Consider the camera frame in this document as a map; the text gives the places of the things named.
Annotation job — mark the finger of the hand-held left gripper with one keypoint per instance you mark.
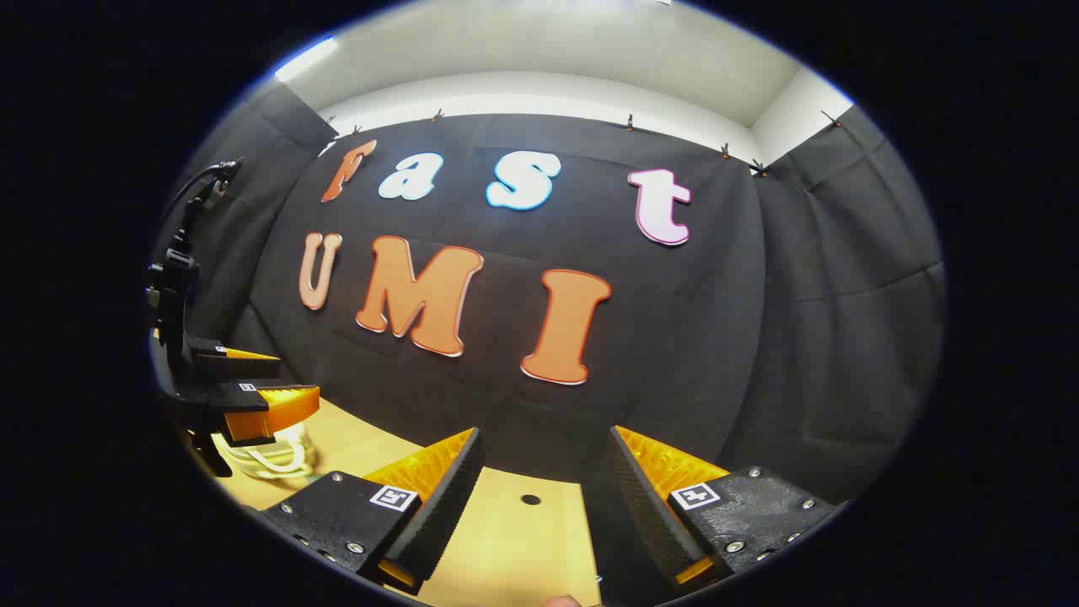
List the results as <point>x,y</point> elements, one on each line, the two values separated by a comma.
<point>228,364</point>
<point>253,403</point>

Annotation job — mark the black backdrop cloth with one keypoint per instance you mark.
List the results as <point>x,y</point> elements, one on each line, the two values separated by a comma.
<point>716,337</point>

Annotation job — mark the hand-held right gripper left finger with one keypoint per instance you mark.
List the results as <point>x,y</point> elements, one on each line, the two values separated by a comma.
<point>442,506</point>

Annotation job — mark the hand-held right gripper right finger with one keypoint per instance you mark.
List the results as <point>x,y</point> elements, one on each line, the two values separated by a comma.
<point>645,506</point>

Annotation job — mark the ceiling light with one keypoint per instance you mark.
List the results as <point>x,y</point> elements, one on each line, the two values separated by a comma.
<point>305,59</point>

